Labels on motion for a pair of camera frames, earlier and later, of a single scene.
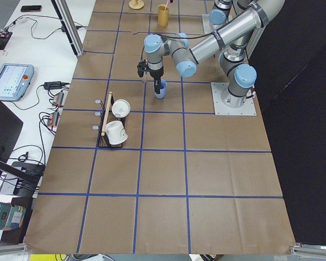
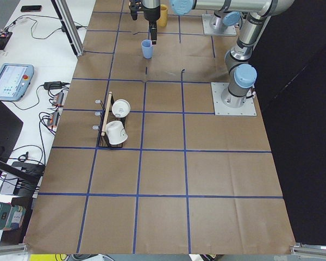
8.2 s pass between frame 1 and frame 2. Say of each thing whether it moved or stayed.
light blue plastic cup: moved
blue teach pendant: stayed
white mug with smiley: stayed
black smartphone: stayed
